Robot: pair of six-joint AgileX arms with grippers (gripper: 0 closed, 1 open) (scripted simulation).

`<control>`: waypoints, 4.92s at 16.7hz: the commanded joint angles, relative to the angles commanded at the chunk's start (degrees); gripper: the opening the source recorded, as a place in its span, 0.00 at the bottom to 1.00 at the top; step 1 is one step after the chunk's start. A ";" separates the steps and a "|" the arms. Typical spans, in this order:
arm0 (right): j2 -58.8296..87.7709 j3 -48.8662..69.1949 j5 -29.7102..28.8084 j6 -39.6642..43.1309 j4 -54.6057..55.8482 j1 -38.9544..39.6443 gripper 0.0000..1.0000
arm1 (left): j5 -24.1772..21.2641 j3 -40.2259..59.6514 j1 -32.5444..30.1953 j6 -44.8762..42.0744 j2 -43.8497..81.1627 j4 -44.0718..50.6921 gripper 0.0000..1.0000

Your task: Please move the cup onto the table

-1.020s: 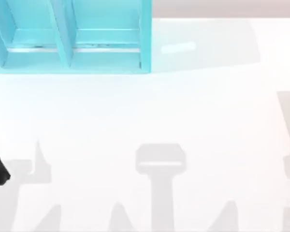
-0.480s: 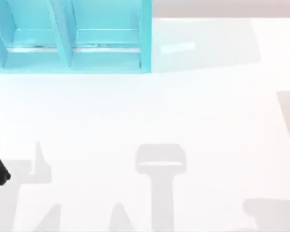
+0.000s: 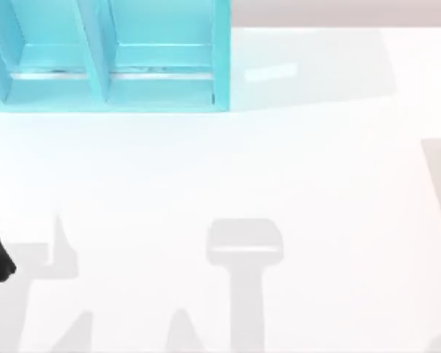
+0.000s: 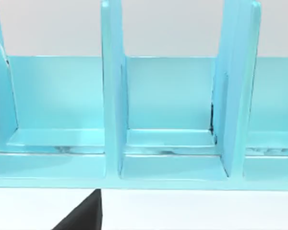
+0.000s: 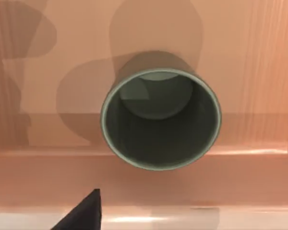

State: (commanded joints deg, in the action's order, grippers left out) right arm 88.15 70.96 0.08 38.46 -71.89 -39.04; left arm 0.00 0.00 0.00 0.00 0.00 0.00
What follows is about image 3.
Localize light blue rack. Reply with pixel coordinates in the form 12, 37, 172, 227
0, 0, 232, 113

